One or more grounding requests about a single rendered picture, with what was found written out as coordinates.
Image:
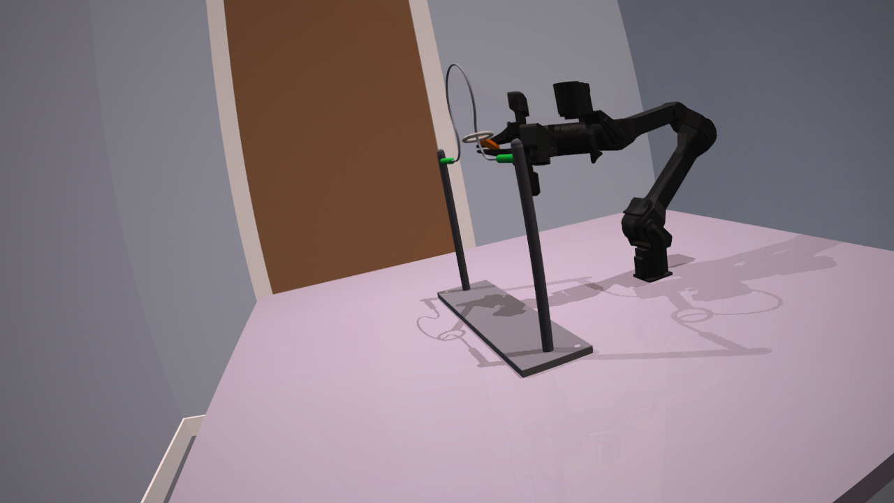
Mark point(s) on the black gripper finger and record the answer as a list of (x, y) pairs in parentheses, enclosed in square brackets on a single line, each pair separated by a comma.
[(504, 137), (495, 152)]

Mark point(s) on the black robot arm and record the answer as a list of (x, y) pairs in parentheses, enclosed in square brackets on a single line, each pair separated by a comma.
[(644, 219)]

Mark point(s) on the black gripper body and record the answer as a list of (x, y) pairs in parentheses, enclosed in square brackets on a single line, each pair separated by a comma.
[(518, 103)]

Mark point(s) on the orange handle with grey loop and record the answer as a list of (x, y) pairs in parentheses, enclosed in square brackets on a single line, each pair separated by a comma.
[(484, 139)]

